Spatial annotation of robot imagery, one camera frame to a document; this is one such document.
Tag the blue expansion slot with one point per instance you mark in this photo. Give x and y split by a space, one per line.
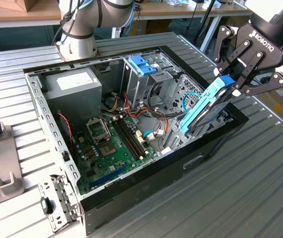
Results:
109 175

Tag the grey parts rack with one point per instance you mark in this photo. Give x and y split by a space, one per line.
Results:
0 158

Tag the black RAM slot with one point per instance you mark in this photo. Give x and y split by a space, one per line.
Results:
134 138
130 138
124 138
127 138

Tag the brown wooden box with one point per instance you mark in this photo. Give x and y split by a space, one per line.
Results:
27 3

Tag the black open PC case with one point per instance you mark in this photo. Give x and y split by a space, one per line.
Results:
156 178

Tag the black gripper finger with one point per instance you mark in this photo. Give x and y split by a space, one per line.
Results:
278 79
224 32

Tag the metal card retention bracket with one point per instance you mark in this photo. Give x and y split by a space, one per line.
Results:
64 196

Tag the hard disk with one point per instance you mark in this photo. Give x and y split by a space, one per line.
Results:
198 109

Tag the CPU socket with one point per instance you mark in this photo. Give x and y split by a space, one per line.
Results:
108 148

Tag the green motherboard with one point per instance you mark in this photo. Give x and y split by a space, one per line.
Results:
99 168

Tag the grey power supply unit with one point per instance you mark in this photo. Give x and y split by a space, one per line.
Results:
77 99

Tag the cardboard box with labels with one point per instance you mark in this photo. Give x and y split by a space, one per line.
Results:
280 109

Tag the grey metal disk bay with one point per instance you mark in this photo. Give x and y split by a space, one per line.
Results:
171 137

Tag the grey metal drive cage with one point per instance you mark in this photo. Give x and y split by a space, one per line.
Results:
136 84

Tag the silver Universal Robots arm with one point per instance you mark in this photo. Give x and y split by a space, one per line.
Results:
82 24

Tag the long wooden desk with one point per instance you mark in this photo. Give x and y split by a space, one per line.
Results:
168 11

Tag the black case fan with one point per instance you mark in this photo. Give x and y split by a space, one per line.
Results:
63 134

